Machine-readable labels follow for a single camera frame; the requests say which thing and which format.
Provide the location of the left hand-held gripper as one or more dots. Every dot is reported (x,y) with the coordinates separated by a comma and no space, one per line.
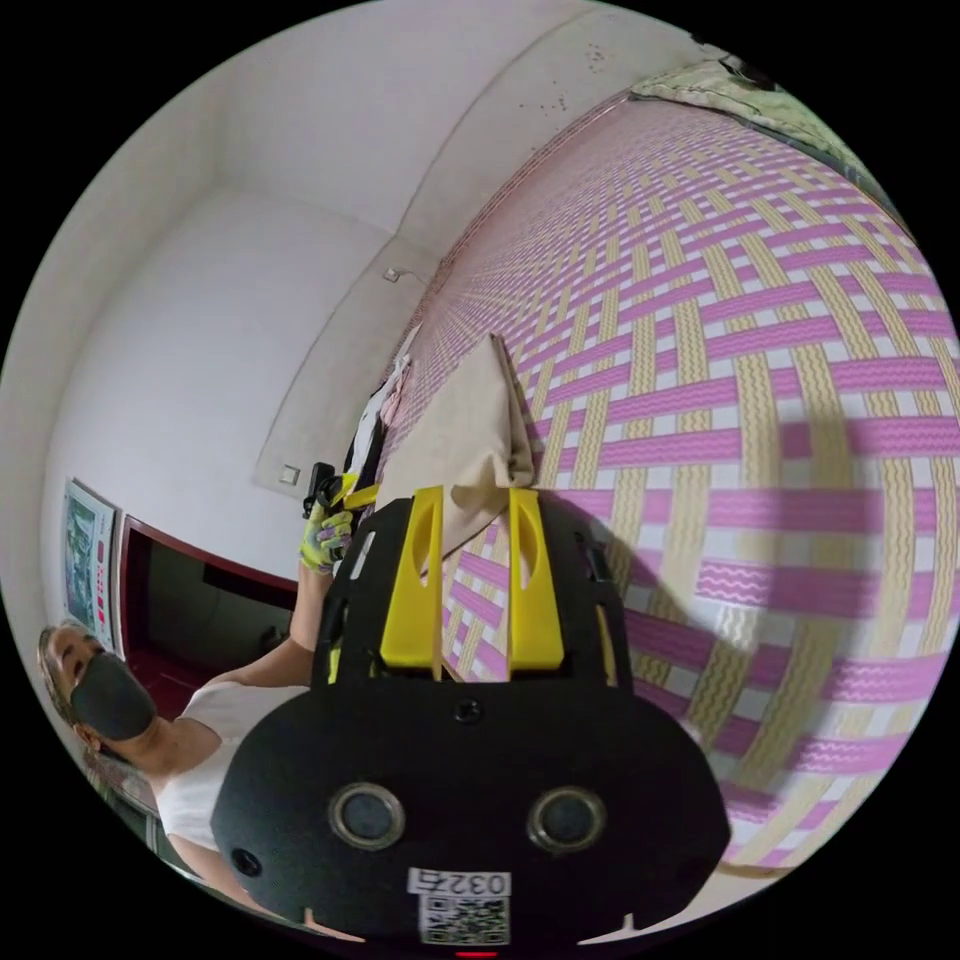
(321,486)

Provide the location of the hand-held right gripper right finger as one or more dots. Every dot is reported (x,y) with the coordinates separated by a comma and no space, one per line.
(534,600)

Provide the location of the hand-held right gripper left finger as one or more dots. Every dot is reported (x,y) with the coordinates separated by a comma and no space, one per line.
(411,592)

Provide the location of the beige short-sleeve shirt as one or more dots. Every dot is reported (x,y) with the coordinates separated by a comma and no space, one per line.
(465,439)

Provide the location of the person's left forearm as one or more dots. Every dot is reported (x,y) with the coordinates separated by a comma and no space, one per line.
(289,637)

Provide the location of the person's left hand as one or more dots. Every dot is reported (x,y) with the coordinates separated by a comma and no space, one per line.
(325,538)

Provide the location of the pile of clothes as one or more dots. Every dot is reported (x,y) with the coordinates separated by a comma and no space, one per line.
(373,435)

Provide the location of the dark red door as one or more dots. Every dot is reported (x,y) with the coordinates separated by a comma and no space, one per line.
(195,600)

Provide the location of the person's body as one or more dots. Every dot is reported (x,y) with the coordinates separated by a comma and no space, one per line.
(157,742)

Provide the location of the bed with pink woven mat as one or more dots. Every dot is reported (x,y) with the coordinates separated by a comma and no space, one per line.
(750,375)

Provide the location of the pale green blanket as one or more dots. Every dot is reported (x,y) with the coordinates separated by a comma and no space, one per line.
(720,94)

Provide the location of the white wall switch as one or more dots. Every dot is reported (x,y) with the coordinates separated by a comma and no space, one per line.
(289,474)

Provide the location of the wall calendar poster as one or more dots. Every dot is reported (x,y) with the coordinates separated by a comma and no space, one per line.
(86,566)

